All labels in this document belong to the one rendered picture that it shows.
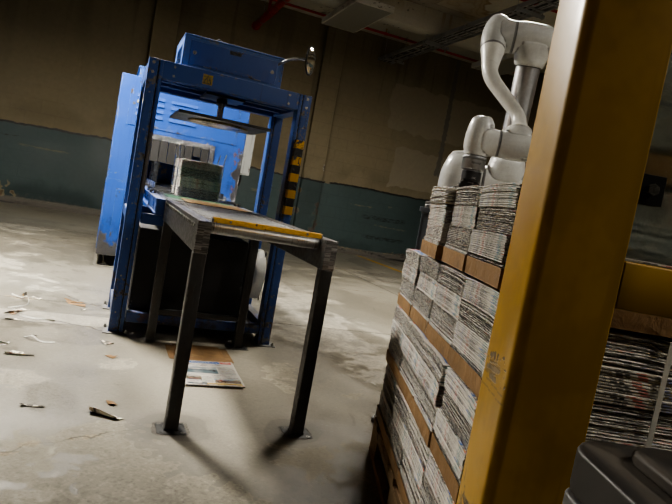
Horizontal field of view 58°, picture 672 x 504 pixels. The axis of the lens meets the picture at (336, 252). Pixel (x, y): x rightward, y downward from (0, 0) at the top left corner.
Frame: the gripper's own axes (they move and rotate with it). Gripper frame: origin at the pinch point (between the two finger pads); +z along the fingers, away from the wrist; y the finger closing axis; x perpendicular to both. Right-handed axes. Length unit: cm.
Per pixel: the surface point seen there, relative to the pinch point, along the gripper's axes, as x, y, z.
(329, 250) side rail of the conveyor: 4, -49, 20
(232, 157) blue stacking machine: 360, -139, -23
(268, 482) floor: -39, -57, 96
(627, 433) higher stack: -142, -4, 28
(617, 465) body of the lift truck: -188, -32, 17
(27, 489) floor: -65, -124, 96
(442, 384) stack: -85, -19, 41
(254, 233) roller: 1, -78, 18
